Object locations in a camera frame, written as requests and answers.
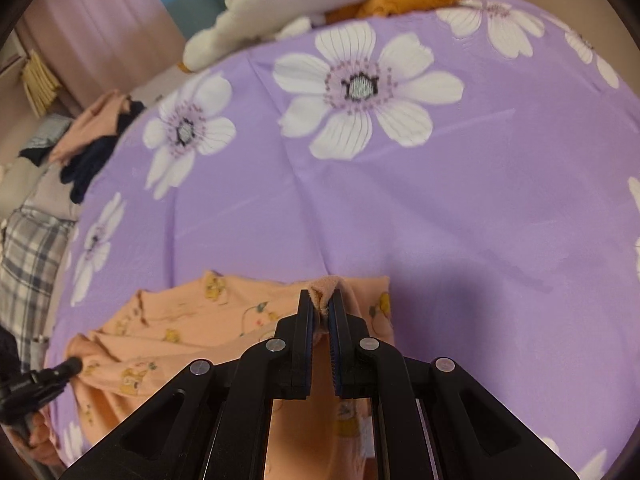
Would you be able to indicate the person's left hand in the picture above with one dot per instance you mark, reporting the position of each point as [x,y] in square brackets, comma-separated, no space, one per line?
[42,435]

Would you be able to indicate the grey cloth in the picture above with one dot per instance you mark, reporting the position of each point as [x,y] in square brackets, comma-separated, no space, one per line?
[50,190]

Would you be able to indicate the crumpled peach cloth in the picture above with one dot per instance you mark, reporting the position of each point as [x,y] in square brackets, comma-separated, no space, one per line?
[95,120]

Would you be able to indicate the peach cartoon print pants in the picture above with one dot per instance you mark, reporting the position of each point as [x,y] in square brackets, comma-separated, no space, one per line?
[200,320]

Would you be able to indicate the pink curtain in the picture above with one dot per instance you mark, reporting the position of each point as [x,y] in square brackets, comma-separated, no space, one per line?
[100,15]

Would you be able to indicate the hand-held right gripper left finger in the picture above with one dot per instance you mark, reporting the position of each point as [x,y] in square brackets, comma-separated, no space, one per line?
[310,350]

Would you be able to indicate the yellow woven item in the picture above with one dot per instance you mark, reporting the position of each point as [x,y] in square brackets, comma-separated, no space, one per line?
[40,80]

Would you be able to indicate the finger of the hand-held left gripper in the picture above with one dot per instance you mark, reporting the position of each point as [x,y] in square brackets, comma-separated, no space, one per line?
[57,369]

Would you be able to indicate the purple floral bedsheet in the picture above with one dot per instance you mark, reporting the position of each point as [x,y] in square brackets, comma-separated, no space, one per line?
[450,210]

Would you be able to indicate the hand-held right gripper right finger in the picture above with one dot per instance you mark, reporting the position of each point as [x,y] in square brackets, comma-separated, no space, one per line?
[334,355]

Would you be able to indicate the plaid cloth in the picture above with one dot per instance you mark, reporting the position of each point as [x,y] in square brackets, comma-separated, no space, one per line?
[30,270]

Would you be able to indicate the dark navy cloth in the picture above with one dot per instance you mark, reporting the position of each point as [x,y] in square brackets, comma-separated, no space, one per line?
[92,160]

